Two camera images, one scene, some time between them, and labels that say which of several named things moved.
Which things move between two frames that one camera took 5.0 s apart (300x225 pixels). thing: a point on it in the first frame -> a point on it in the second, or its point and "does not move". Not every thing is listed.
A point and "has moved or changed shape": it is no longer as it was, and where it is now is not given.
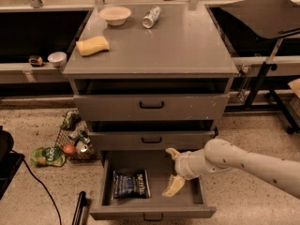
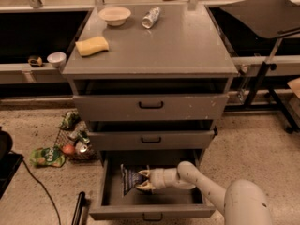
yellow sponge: (93, 45) does not move
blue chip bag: (130, 185) has moved or changed shape
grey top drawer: (151, 107) does not move
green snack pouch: (44, 156) does not move
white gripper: (184, 165) -> (158, 178)
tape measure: (36, 61) does not move
